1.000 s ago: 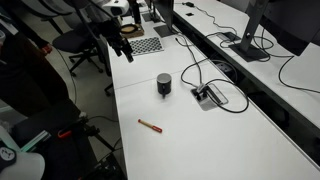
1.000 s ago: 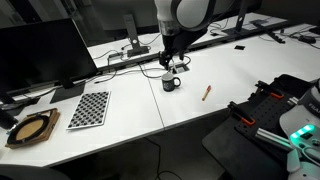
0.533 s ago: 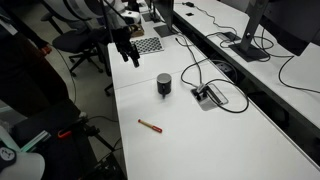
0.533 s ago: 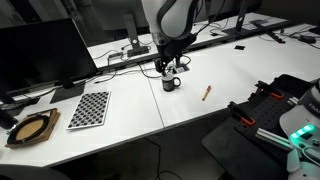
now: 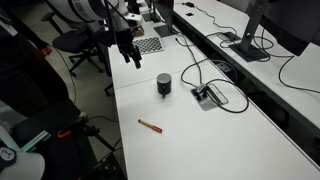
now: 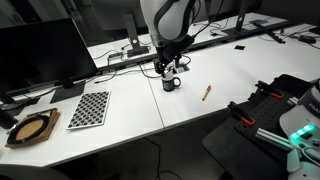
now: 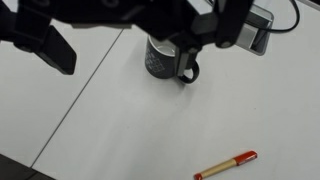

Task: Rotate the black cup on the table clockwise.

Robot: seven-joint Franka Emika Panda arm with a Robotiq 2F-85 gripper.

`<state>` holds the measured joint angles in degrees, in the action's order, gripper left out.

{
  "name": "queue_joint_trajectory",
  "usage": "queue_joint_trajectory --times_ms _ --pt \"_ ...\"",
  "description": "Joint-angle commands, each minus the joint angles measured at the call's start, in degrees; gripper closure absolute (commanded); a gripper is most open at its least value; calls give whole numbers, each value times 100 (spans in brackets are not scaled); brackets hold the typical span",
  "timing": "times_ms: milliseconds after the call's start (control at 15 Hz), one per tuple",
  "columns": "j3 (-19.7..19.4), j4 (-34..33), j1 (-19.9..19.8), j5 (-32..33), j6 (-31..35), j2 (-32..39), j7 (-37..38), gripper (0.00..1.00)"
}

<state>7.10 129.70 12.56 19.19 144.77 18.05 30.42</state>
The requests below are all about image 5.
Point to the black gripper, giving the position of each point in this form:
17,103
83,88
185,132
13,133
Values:
126,39

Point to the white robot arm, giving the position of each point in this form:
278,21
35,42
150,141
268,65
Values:
86,8

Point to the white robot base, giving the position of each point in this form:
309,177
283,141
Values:
23,166

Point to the operator hand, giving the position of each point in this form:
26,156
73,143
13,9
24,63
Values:
48,50

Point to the black white checkerboard sheet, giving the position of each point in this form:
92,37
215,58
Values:
151,45

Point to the grey office chair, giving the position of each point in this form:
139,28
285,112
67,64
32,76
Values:
100,56

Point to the black monitor stand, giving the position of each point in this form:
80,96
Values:
155,15

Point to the black computer monitor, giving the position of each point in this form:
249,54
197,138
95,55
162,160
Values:
293,26
165,13

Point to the black office chair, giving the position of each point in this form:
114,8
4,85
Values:
71,43

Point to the red and tan marker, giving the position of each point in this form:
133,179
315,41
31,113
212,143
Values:
150,125

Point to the small black flat device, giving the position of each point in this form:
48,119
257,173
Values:
189,14

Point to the black power adapter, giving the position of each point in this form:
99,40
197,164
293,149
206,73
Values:
190,4

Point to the black tripod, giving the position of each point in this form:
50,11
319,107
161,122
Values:
96,133

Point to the black power strip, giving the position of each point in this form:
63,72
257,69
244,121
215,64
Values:
226,68

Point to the person in dark clothing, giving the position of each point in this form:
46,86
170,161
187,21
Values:
20,73

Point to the black equipment on floor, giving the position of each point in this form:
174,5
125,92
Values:
106,168

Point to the silver monitor stand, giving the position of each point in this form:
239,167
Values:
248,36

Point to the black mounting plate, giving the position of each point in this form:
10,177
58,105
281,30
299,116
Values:
63,156

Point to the aluminium profile bar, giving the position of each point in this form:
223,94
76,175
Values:
35,141

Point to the dark monitor base plate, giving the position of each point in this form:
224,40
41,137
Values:
164,31

